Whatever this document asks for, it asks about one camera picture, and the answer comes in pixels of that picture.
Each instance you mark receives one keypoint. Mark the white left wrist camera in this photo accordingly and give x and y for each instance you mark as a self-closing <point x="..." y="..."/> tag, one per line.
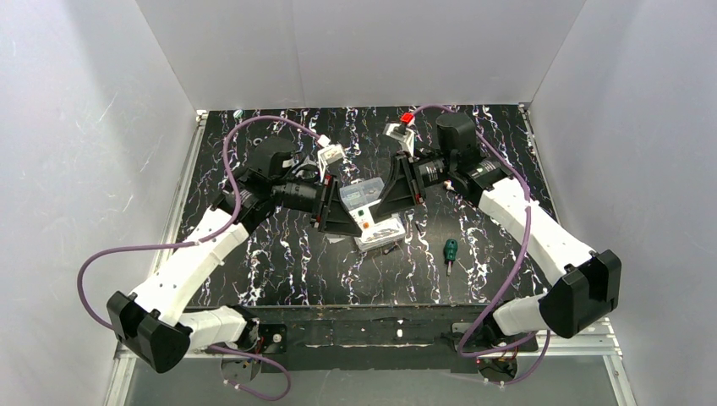
<point x="328" y="155"/>

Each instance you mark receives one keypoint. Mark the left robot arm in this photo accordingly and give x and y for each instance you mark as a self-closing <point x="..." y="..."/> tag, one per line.
<point x="152" y="321"/>

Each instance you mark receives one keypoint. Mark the white remote control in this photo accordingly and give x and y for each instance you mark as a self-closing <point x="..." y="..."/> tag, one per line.
<point x="359" y="209"/>

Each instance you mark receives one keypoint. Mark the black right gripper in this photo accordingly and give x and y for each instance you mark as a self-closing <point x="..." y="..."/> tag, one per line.
<point x="407" y="179"/>

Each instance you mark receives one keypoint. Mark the green handled screwdriver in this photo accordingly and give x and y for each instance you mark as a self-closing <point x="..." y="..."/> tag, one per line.
<point x="450" y="254"/>

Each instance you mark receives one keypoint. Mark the clear plastic screw box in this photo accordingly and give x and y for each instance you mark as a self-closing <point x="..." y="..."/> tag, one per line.
<point x="359" y="197"/>

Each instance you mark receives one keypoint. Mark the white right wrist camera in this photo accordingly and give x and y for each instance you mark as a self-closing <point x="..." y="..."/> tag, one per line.
<point x="402" y="133"/>

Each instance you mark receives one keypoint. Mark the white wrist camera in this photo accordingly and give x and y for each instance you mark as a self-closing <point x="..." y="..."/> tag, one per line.
<point x="402" y="133"/>
<point x="328" y="155"/>

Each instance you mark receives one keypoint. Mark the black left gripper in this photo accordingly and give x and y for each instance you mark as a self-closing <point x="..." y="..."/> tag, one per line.
<point x="324" y="203"/>

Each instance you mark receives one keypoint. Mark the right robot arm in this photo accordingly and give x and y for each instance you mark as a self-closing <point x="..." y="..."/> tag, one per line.
<point x="584" y="283"/>

